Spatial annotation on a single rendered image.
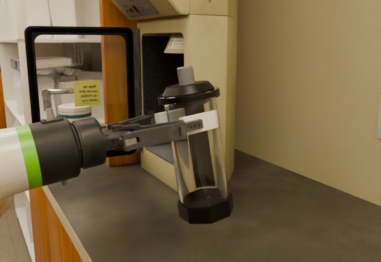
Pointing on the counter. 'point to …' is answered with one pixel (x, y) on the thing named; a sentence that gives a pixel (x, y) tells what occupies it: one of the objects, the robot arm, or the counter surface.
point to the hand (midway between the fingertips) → (190, 119)
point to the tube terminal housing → (204, 56)
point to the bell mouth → (175, 44)
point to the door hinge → (138, 75)
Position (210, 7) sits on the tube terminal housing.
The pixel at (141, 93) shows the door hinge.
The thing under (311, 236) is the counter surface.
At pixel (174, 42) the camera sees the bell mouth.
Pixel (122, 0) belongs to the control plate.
